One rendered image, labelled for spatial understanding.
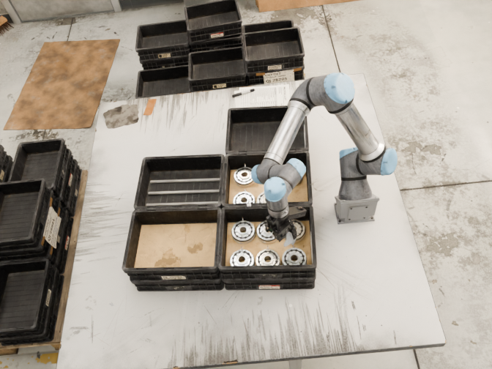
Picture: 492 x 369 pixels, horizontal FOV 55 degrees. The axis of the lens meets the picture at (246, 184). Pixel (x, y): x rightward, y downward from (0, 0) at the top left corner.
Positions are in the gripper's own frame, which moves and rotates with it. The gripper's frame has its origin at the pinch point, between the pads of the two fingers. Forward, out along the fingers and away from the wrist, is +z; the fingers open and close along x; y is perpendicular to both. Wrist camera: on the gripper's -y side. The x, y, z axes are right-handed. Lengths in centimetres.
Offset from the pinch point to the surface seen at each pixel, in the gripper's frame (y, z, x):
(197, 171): -2, 10, -66
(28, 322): 106, 63, -101
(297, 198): -24.5, 15.1, -19.5
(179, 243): 29, 13, -41
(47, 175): 49, 45, -171
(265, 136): -41, 11, -57
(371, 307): -11.3, 33.7, 33.3
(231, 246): 13.7, 14.7, -23.2
